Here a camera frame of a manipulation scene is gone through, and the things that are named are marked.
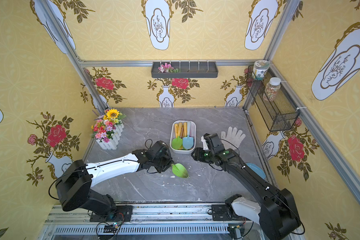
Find green shovel yellow handle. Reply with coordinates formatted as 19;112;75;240
183;122;188;138
172;122;183;150

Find light blue shovel pale handle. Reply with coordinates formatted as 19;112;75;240
183;121;194;150

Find light green trowel wooden handle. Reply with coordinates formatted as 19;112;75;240
180;124;185;139

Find yellow scoop with yellow handle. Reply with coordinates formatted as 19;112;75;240
175;123;179;138

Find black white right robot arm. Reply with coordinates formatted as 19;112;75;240
191;134;302;240

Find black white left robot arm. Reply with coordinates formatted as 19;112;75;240
55;141;174;217

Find white plastic storage box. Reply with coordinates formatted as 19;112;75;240
170;120;196;155

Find white knitted work glove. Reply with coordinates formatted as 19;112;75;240
221;127;246;150

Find artificial flowers in white fence pot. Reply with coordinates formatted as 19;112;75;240
91;109;126;150

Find clear jar with white lid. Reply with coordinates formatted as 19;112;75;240
263;77;281;102

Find small pink flowers on shelf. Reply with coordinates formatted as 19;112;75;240
158;63;180;73

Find jar with patterned label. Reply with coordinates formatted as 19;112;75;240
252;60;271;81

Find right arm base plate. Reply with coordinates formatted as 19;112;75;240
208;205;238;221

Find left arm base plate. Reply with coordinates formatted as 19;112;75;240
90;205;133;223

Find black wire mesh basket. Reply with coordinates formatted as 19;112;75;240
247;66;300;132

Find right circuit board with wires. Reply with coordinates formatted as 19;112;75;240
227;224;245;240

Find circuit board with wires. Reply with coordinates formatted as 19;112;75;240
95;221;124;235
227;224;245;240

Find left circuit board with wires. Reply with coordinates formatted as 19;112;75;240
95;221;124;235

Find dark grey wall shelf tray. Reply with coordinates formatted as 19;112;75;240
151;61;219;79

